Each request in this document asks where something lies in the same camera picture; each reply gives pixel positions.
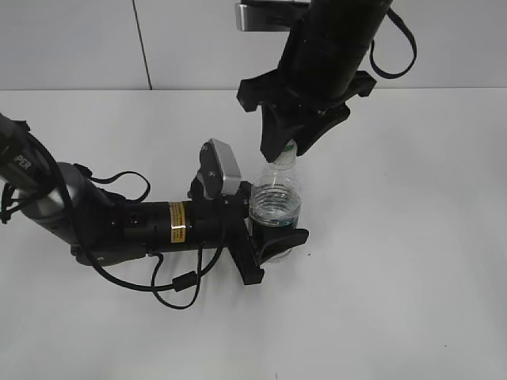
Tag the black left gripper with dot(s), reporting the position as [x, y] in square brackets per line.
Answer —
[165, 227]

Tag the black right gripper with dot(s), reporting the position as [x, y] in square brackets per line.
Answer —
[319, 68]

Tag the white green bottle cap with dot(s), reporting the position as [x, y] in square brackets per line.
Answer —
[288, 155]

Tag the clear green-label water bottle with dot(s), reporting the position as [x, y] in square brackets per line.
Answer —
[275, 199]

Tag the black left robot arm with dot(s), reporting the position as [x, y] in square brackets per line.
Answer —
[104, 228]

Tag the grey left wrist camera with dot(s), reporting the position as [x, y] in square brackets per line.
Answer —
[219, 172]

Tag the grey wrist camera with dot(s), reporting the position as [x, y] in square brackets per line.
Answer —
[268, 16]
[219, 172]

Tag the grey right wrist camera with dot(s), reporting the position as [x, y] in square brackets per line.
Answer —
[268, 16]

